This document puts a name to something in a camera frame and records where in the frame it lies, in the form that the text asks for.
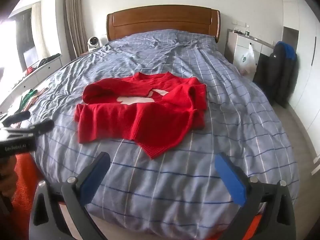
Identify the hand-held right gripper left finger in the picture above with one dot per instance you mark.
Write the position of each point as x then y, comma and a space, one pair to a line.
96, 177

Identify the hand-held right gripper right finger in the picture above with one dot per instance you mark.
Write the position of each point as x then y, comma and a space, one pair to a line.
231, 180

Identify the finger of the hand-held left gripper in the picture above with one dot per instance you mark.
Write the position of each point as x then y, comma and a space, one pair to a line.
42, 127
17, 118

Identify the red knitted sweater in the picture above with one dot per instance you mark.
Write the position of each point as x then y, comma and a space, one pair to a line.
140, 120

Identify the black clothes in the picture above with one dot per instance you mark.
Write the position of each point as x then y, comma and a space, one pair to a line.
48, 60

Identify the person's left hand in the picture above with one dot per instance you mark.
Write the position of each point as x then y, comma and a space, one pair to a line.
8, 177

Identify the green cloth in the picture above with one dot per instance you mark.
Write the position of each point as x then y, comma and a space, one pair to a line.
28, 97

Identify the orange rug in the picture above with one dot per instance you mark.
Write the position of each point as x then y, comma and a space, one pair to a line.
27, 170

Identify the pink cloth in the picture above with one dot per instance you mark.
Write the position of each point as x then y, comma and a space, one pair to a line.
40, 93

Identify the blue checked duvet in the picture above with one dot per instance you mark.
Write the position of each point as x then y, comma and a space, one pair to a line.
200, 155

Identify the white window cabinet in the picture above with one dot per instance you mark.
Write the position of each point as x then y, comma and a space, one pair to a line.
40, 76

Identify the small red cloth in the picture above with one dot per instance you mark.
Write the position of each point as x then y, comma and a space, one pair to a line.
29, 70

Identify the white sheer curtain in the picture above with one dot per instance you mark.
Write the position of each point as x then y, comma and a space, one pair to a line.
39, 32

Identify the white table fan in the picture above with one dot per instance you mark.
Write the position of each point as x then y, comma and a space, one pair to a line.
93, 43

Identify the brown curtain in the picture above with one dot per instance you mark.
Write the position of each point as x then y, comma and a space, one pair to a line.
73, 17

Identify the black and blue jacket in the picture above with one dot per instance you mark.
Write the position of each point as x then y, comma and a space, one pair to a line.
277, 75

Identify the white plastic bag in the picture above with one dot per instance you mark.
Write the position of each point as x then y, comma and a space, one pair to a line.
246, 60

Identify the white wardrobe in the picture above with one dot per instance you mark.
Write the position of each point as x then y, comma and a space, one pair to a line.
308, 67

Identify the white dresser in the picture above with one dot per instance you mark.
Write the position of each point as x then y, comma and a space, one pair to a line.
241, 42

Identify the clear bottle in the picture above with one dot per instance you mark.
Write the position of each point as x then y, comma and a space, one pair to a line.
247, 31

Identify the wooden headboard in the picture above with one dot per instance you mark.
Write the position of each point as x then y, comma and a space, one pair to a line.
162, 20

